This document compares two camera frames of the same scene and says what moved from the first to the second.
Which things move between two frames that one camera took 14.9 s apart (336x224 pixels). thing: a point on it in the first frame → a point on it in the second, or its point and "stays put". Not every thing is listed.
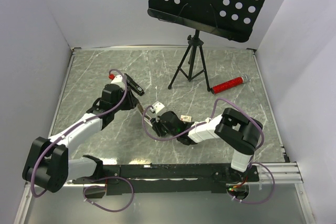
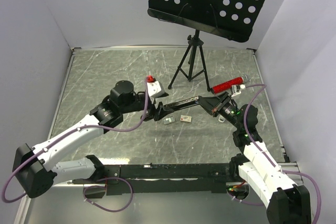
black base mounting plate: (170, 179) stays put
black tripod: (193, 42) stays put
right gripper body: (160, 129) → (239, 126)
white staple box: (186, 118) stays put
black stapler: (132, 84) → (185, 103)
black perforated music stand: (226, 4) stays put
